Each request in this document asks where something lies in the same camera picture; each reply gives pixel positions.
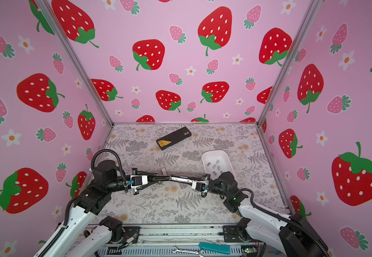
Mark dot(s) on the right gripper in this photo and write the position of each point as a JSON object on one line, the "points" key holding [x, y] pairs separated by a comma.
{"points": [[194, 186]]}

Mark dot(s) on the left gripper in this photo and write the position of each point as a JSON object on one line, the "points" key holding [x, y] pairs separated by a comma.
{"points": [[140, 173]]}

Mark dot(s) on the black stapler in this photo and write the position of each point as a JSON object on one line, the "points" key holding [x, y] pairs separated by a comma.
{"points": [[173, 138]]}

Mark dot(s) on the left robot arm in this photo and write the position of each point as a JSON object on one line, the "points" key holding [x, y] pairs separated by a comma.
{"points": [[81, 211]]}

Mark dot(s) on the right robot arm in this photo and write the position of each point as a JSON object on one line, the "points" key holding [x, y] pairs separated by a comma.
{"points": [[292, 235]]}

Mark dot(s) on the white plastic tray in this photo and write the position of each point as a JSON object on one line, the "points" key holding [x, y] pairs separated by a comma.
{"points": [[211, 157]]}

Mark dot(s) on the silver wrench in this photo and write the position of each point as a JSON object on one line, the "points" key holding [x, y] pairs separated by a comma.
{"points": [[199, 253]]}

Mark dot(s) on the green circuit board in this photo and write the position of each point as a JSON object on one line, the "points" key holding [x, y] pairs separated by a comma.
{"points": [[249, 251]]}

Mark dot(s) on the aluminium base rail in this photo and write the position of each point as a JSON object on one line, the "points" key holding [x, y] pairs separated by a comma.
{"points": [[158, 241]]}

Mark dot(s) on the teal handled tool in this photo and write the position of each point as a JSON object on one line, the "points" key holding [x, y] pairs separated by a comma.
{"points": [[216, 248]]}

